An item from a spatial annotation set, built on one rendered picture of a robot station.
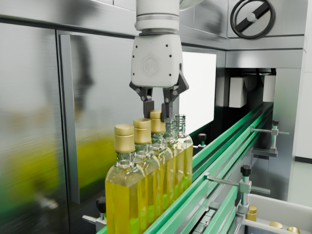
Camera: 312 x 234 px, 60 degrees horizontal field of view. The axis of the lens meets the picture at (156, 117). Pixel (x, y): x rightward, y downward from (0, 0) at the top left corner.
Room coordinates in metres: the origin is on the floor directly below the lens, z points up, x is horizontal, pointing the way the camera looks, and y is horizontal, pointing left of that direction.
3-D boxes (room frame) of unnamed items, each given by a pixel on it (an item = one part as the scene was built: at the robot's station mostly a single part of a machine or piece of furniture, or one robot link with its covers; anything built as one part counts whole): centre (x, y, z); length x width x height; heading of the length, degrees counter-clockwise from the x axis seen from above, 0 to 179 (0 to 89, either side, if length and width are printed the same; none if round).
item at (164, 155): (0.55, 0.00, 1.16); 0.06 x 0.06 x 0.21; 60
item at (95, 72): (0.91, -0.05, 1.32); 0.90 x 0.03 x 0.34; 150
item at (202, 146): (0.97, -0.15, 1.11); 0.07 x 0.04 x 0.13; 60
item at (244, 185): (0.66, -0.21, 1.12); 0.17 x 0.03 x 0.12; 60
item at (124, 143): (0.45, 0.05, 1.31); 0.04 x 0.04 x 0.04
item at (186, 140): (0.65, -0.06, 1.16); 0.06 x 0.06 x 0.21; 61
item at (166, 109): (0.54, -0.03, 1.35); 0.03 x 0.03 x 0.07; 60
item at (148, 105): (0.57, 0.02, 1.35); 0.03 x 0.03 x 0.07; 60
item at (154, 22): (0.56, 0.00, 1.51); 0.09 x 0.08 x 0.03; 60
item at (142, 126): (0.50, 0.03, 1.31); 0.04 x 0.04 x 0.04
